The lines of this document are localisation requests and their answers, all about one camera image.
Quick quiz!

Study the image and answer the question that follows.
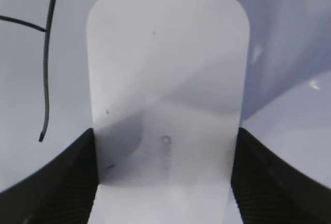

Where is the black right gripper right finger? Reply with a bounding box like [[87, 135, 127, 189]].
[[231, 128, 330, 223]]

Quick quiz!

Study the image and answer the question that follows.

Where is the white whiteboard eraser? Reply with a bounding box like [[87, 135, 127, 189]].
[[86, 0, 250, 223]]

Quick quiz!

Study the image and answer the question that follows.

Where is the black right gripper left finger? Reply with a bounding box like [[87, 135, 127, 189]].
[[1, 128, 99, 224]]

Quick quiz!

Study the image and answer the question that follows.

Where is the white board with aluminium frame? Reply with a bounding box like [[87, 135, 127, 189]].
[[0, 0, 331, 224]]

